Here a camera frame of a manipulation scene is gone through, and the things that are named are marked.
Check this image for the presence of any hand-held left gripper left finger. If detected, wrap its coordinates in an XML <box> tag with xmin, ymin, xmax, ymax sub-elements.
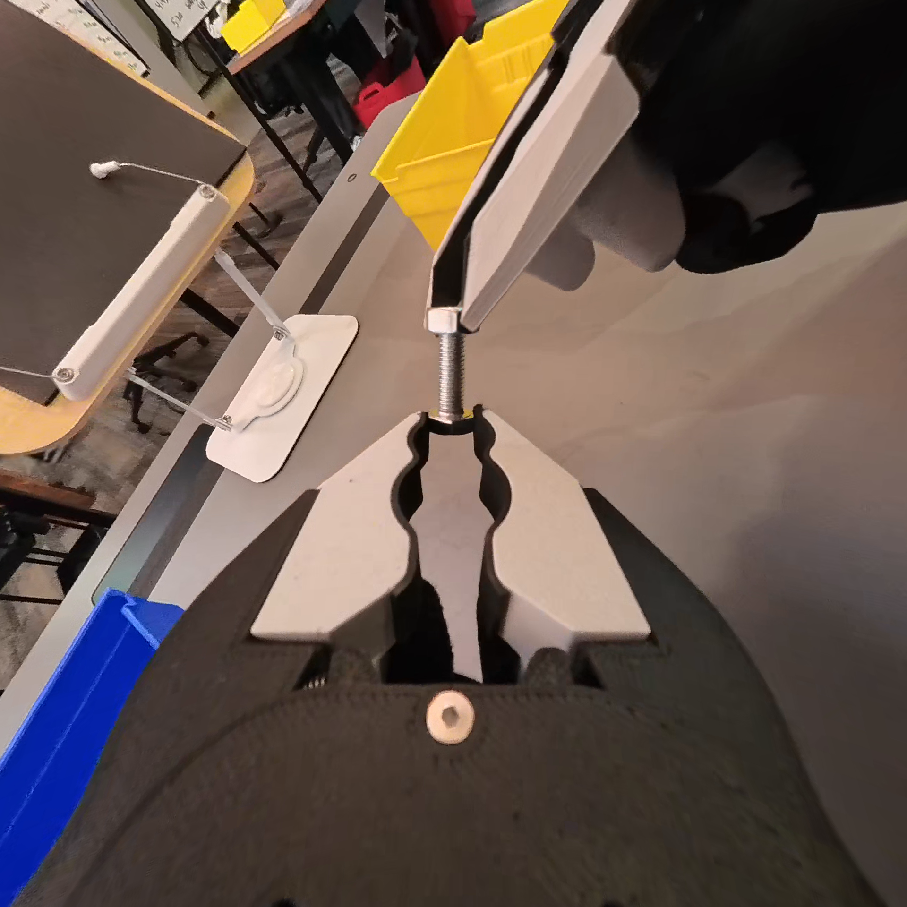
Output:
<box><xmin>250</xmin><ymin>412</ymin><xmax>433</xmax><ymax>674</ymax></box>

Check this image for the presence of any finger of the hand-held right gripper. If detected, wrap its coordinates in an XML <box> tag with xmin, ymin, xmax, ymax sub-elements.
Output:
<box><xmin>425</xmin><ymin>0</ymin><xmax>605</xmax><ymax>316</ymax></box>
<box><xmin>459</xmin><ymin>0</ymin><xmax>643</xmax><ymax>333</ymax></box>

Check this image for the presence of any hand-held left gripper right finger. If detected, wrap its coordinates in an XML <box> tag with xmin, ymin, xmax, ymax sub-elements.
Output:
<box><xmin>471</xmin><ymin>405</ymin><xmax>651</xmax><ymax>685</ymax></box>

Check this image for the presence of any yellow storage bin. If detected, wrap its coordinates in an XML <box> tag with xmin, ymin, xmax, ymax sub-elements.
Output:
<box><xmin>372</xmin><ymin>0</ymin><xmax>568</xmax><ymax>250</ymax></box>

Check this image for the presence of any steel hex bolt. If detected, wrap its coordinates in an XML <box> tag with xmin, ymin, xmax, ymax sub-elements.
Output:
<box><xmin>425</xmin><ymin>306</ymin><xmax>474</xmax><ymax>419</ymax></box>

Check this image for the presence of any blue storage bin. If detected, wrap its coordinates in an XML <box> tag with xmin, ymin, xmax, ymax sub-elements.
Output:
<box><xmin>0</xmin><ymin>588</ymin><xmax>185</xmax><ymax>907</ymax></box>

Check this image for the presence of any person's right hand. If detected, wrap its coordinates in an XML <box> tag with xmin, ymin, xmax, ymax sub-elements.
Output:
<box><xmin>609</xmin><ymin>0</ymin><xmax>907</xmax><ymax>276</ymax></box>

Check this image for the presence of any red tote basket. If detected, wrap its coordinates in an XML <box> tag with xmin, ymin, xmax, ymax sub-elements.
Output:
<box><xmin>354</xmin><ymin>57</ymin><xmax>426</xmax><ymax>130</ymax></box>

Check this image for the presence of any white folding stand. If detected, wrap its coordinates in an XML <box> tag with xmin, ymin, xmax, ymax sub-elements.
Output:
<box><xmin>0</xmin><ymin>162</ymin><xmax>359</xmax><ymax>483</ymax></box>

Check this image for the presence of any black chair base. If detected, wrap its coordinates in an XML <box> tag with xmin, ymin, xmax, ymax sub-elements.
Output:
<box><xmin>126</xmin><ymin>332</ymin><xmax>211</xmax><ymax>435</ymax></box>

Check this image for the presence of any small yellow bin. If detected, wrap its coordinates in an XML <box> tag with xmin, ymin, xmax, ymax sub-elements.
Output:
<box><xmin>221</xmin><ymin>0</ymin><xmax>288</xmax><ymax>54</ymax></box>

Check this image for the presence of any whiteboard with handwriting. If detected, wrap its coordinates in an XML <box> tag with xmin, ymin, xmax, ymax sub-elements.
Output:
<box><xmin>14</xmin><ymin>0</ymin><xmax>151</xmax><ymax>77</ymax></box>
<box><xmin>152</xmin><ymin>0</ymin><xmax>217</xmax><ymax>40</ymax></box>

